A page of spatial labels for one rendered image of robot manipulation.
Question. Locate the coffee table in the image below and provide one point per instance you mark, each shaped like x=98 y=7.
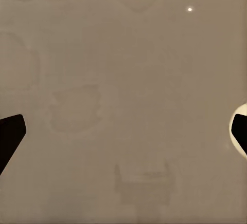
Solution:
x=128 y=107

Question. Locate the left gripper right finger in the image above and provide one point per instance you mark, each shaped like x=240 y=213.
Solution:
x=239 y=130

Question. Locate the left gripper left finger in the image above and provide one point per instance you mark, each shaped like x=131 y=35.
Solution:
x=12 y=131

